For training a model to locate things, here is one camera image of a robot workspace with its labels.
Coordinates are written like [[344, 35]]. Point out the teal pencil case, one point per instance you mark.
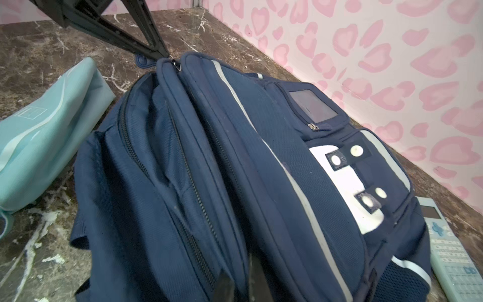
[[39, 140]]

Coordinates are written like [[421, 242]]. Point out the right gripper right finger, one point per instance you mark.
[[259, 290]]

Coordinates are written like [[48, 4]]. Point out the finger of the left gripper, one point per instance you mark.
[[107, 32], [156, 48]]

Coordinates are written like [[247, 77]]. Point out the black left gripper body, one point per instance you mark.
[[73, 12]]

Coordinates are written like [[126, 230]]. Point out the light blue calculator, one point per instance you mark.
[[450, 262]]

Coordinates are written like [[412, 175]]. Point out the navy blue backpack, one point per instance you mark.
[[200, 164]]

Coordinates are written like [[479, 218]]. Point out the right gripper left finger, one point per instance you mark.
[[224, 290]]

